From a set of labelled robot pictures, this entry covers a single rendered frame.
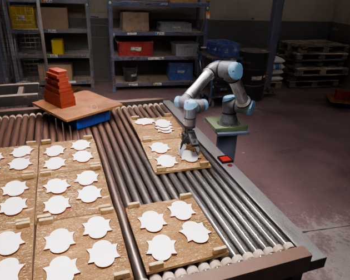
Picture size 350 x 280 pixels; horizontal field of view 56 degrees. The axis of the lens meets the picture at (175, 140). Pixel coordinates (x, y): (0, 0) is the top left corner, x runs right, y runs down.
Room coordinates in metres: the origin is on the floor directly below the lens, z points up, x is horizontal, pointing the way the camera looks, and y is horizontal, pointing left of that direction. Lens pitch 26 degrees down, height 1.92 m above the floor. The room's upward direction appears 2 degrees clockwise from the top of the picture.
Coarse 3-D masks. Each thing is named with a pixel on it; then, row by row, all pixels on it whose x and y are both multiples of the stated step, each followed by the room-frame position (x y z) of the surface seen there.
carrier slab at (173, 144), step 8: (144, 144) 1.97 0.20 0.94; (168, 144) 1.98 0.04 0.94; (176, 144) 1.99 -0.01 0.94; (152, 152) 1.86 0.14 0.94; (168, 152) 1.87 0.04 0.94; (176, 152) 1.87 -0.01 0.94; (200, 152) 1.89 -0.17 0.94; (152, 160) 1.76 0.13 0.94; (176, 160) 1.77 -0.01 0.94; (200, 160) 1.78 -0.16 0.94; (152, 168) 1.67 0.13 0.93; (168, 168) 1.67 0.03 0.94; (176, 168) 1.67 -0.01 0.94; (184, 168) 1.67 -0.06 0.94; (192, 168) 1.69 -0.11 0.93; (200, 168) 1.70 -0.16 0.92
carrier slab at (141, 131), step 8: (136, 120) 2.39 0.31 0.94; (168, 120) 2.42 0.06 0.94; (136, 128) 2.23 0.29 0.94; (144, 128) 2.23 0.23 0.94; (152, 128) 2.24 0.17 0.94; (176, 128) 2.26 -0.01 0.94; (144, 136) 2.10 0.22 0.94; (152, 136) 2.10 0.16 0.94; (160, 136) 2.11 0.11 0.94; (168, 136) 2.11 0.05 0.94; (176, 136) 2.12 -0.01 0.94
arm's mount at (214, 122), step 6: (210, 120) 2.56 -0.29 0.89; (216, 120) 2.56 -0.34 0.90; (240, 120) 2.56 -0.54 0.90; (216, 126) 2.41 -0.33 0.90; (222, 126) 2.41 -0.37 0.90; (228, 126) 2.40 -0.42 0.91; (234, 126) 2.41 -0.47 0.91; (240, 126) 2.41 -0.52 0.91; (246, 126) 2.42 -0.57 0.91; (216, 132) 2.36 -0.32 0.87
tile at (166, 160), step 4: (160, 156) 1.79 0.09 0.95; (164, 156) 1.80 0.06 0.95; (168, 156) 1.80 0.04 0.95; (156, 160) 1.75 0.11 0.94; (160, 160) 1.74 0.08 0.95; (164, 160) 1.75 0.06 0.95; (168, 160) 1.75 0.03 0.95; (172, 160) 1.75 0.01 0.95; (160, 164) 1.70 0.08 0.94; (164, 164) 1.69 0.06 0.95; (168, 164) 1.69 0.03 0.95; (172, 164) 1.70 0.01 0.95
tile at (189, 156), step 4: (184, 152) 1.86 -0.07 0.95; (188, 152) 1.86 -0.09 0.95; (192, 152) 1.86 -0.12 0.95; (184, 156) 1.81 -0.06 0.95; (188, 156) 1.81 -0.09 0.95; (192, 156) 1.81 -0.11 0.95; (196, 156) 1.81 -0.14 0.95; (184, 160) 1.77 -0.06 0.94; (188, 160) 1.76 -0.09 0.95; (192, 160) 1.76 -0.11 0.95; (196, 160) 1.76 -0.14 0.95
